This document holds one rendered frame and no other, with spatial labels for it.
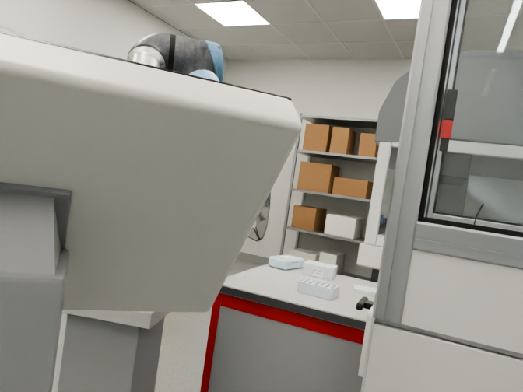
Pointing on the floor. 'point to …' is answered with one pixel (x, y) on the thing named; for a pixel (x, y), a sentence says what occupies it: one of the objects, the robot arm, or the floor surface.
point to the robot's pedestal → (110, 351)
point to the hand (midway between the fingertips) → (257, 235)
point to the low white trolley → (284, 335)
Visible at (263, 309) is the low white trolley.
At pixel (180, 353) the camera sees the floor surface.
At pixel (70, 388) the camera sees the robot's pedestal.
